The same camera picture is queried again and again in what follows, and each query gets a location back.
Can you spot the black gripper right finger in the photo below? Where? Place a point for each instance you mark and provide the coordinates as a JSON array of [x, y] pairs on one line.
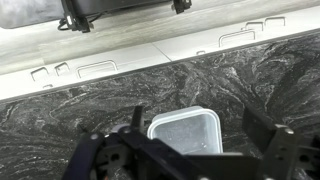
[[278, 150]]

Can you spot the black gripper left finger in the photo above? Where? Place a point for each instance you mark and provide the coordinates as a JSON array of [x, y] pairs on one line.
[[96, 156]]

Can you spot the clear plastic container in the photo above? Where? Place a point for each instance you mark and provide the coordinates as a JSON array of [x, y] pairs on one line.
[[190, 133]]

